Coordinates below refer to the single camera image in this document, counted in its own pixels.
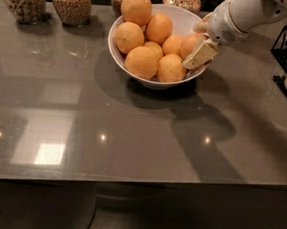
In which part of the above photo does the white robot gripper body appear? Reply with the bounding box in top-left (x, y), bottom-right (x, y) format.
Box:
top-left (207, 0), bottom-right (248, 45)

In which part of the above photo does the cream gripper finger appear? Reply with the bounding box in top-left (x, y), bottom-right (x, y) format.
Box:
top-left (183, 37), bottom-right (219, 70)
top-left (193, 13), bottom-right (212, 34)

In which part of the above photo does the small centre orange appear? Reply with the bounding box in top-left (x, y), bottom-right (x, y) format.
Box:
top-left (162, 34), bottom-right (183, 55)

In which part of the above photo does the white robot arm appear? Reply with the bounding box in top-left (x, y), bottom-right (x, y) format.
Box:
top-left (183, 0), bottom-right (287, 70)

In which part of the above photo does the small hidden middle orange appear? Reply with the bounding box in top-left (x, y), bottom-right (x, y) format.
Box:
top-left (145, 41), bottom-right (164, 60)

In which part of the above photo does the white ceramic bowl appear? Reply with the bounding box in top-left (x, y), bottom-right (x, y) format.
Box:
top-left (107, 3), bottom-right (209, 90)

